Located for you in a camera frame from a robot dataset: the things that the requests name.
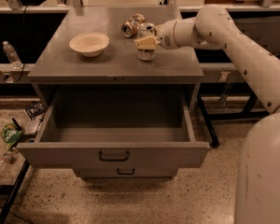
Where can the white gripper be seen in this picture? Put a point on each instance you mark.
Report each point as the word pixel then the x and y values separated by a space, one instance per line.
pixel 164 34

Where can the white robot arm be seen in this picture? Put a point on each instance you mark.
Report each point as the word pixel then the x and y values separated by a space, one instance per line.
pixel 258 183

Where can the crushed brown soda can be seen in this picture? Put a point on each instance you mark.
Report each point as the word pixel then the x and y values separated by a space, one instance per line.
pixel 130 27

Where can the grey metal drawer cabinet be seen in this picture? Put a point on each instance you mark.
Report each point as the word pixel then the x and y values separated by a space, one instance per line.
pixel 116 68

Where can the open grey top drawer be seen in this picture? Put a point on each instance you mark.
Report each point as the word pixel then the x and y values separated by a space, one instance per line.
pixel 116 129

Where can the white paper bowl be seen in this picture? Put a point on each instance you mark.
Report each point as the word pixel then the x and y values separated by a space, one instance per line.
pixel 89 44

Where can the dark office chair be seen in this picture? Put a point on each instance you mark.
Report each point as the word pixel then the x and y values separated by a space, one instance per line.
pixel 241 77

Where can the dark snack packet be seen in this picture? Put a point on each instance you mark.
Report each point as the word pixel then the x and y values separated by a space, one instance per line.
pixel 34 109

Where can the clear plastic water bottle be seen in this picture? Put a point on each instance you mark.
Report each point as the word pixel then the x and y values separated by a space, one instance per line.
pixel 12 55

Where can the green chip bag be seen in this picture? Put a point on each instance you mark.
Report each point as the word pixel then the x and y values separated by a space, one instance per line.
pixel 11 135

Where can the plastic bottle on low table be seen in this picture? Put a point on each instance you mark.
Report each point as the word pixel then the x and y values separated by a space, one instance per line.
pixel 6 160

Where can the black top drawer handle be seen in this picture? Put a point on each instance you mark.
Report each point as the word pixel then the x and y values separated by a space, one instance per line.
pixel 113 157

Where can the black drawer handle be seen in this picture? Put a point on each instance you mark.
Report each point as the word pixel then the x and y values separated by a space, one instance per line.
pixel 113 157
pixel 125 172

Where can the black lower drawer handle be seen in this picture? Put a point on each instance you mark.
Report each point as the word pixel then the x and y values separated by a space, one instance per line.
pixel 125 172

